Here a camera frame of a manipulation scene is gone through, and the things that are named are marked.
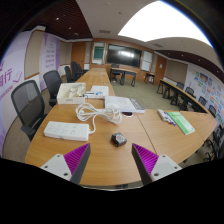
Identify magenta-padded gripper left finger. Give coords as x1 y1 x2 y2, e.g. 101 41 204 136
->
39 142 92 186

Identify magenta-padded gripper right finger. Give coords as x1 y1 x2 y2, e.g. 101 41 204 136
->
131 142 184 186

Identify black charger with orange ports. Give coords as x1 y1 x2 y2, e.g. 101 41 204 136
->
110 132 128 148

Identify white power strip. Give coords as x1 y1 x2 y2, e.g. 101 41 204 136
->
43 120 91 142

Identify green booklet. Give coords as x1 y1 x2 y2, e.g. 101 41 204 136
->
166 111 196 136

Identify white marker pack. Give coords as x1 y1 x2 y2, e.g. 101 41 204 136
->
156 108 178 127

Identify white open compartment box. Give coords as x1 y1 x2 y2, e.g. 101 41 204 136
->
56 82 87 106

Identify black mesh office chair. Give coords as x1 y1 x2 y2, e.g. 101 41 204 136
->
10 79 48 143
42 69 64 108

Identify long curved wooden table row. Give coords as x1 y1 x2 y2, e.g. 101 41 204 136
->
156 79 209 114

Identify flat white box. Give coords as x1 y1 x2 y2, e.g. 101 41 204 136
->
104 95 146 115

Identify white paper with blue print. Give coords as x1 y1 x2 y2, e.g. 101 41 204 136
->
84 85 110 100

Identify small wooden side desk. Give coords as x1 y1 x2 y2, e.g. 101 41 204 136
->
143 72 156 85

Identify brown wooden door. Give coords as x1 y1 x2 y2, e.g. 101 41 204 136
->
154 54 168 85

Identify group of black office chairs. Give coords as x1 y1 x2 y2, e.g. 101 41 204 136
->
63 61 88 84

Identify black-legged wooden desk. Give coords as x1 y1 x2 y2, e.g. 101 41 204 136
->
109 67 138 88

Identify large bright ceiling light panel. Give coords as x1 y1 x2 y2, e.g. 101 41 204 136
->
117 0 213 48

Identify white coiled power cable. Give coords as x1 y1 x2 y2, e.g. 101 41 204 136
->
74 102 124 135

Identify colourful wall posters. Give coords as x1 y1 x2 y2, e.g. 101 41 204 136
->
188 68 224 128

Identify white wall board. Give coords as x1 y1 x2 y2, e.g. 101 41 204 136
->
141 50 154 72

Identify large purple white wall banner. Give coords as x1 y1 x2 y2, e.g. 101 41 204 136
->
0 31 33 156

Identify narrow purple white wall banner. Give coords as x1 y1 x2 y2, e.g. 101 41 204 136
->
38 32 61 92

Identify large black wall screen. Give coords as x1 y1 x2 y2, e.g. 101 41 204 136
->
106 43 143 69

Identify green framed wall board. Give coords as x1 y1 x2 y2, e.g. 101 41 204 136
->
91 41 106 65

